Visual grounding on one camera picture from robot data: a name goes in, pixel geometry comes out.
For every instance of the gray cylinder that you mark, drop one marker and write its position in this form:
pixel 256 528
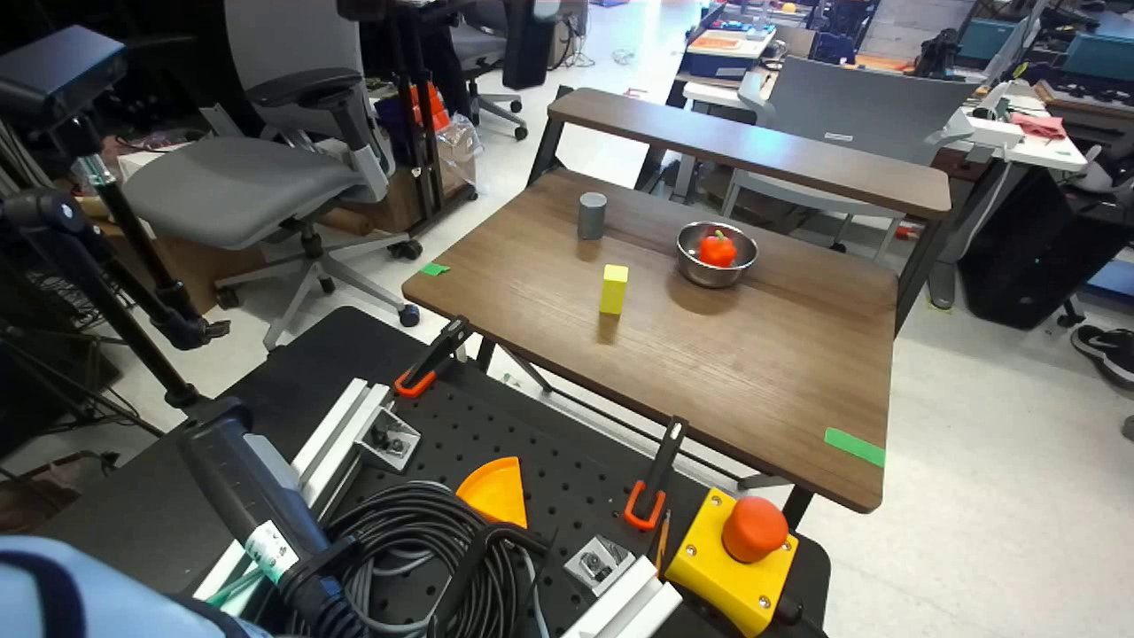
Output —
pixel 593 212

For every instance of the brown wooden desk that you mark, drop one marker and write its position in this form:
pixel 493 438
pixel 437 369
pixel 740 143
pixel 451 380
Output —
pixel 730 354

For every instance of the light blue blurred object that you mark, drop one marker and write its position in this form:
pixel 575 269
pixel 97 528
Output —
pixel 82 596

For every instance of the yellow block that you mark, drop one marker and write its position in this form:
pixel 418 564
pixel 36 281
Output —
pixel 613 288

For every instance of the metal bowl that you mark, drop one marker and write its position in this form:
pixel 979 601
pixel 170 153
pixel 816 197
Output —
pixel 694 268

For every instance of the small green tape square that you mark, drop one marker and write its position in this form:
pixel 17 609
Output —
pixel 432 269

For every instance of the black perforated base board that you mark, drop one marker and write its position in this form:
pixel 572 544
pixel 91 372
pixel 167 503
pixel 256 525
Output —
pixel 570 466

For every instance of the orange black clamp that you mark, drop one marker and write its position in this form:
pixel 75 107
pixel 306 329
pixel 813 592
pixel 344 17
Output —
pixel 428 367
pixel 649 497

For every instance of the orange fruit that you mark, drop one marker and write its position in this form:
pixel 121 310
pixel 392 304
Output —
pixel 718 248

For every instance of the orange wedge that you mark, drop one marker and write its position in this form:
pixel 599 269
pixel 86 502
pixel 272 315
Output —
pixel 497 489

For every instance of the black office chair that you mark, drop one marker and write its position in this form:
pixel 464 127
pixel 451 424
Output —
pixel 492 54

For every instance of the yellow emergency stop box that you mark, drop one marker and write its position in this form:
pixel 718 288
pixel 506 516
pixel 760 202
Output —
pixel 729 564

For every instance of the green tape strip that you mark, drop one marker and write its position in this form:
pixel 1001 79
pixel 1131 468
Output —
pixel 855 449

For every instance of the dark blue gray block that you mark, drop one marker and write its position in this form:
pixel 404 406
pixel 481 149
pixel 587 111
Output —
pixel 254 481

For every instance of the gray office chair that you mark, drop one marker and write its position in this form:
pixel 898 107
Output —
pixel 223 189

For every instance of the gray partition panel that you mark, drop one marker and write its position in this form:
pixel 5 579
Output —
pixel 868 107

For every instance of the black tripod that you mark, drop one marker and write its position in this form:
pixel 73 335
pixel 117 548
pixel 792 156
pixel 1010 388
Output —
pixel 117 303

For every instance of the black bag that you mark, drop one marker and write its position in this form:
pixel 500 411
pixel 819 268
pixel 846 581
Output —
pixel 1021 251

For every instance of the white cluttered table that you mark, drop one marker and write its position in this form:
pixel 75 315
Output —
pixel 1021 137

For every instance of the black shoe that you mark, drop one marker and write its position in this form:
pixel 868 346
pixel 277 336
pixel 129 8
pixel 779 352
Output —
pixel 1103 352

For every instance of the dark gray box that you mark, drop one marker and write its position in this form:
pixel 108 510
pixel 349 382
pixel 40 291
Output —
pixel 54 67

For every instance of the metal bracket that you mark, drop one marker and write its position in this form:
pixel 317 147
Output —
pixel 388 440
pixel 599 564

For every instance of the long aluminium rail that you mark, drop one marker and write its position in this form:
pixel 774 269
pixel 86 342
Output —
pixel 339 438

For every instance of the short aluminium rail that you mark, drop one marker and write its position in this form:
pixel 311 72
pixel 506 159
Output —
pixel 624 603

